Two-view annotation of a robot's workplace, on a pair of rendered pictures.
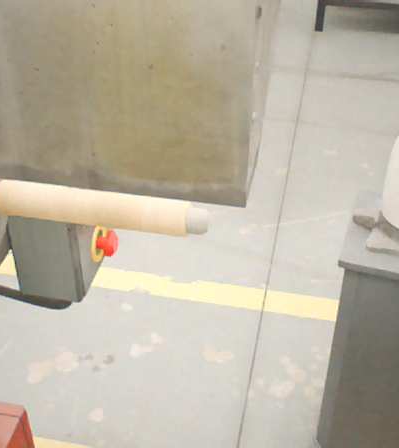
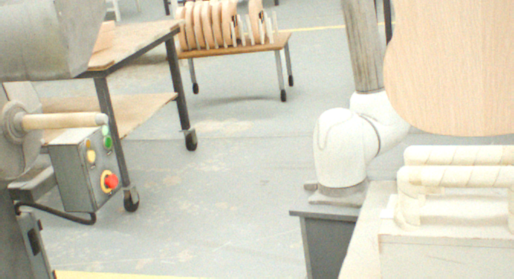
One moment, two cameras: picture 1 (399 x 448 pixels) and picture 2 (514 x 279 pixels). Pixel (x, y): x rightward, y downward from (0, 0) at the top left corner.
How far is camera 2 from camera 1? 95 cm
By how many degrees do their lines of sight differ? 18
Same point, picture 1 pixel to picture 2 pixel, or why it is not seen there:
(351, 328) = (311, 264)
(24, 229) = (61, 169)
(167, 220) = (87, 118)
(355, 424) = not seen: outside the picture
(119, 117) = (30, 52)
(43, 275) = (73, 196)
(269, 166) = not seen: hidden behind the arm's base
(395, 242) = (325, 196)
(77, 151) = (21, 67)
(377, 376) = not seen: outside the picture
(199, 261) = (255, 267)
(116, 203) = (68, 115)
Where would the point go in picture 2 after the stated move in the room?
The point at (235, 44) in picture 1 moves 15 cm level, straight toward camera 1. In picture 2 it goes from (53, 23) to (11, 43)
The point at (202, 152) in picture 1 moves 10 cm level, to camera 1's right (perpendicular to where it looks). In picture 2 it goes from (54, 60) to (107, 53)
